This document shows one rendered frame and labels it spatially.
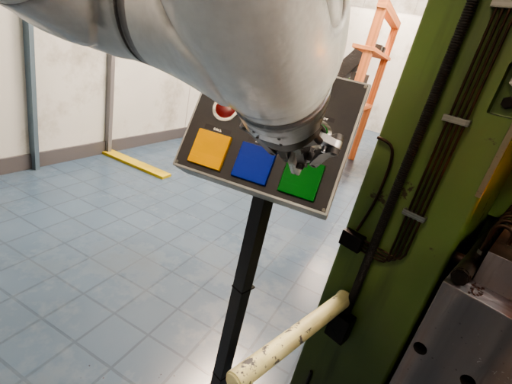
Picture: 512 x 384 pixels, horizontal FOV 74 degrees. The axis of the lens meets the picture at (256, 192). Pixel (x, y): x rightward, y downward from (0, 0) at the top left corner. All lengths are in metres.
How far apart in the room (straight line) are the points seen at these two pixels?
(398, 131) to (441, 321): 0.43
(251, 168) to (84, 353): 1.15
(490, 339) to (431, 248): 0.26
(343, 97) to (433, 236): 0.40
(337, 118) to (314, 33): 0.52
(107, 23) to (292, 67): 0.13
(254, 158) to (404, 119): 0.38
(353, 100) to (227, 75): 0.54
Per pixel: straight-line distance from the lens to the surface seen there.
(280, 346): 0.82
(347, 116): 0.71
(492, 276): 0.75
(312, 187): 0.66
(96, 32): 0.27
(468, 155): 0.85
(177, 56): 0.22
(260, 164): 0.68
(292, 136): 0.30
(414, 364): 0.80
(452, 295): 0.71
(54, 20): 0.27
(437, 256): 0.91
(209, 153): 0.71
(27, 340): 1.70
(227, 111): 0.73
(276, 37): 0.18
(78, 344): 1.65
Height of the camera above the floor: 1.22
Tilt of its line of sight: 23 degrees down
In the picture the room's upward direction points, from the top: 13 degrees clockwise
